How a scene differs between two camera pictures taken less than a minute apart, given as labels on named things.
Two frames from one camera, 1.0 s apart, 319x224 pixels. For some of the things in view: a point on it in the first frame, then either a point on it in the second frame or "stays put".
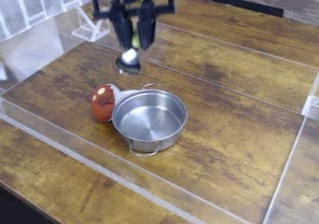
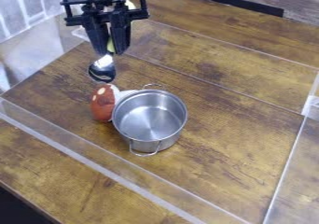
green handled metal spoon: x=128 y=62 -> x=102 y=69
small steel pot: x=149 y=117 stays put
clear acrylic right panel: x=294 y=202 stays put
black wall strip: x=254 y=7 stays put
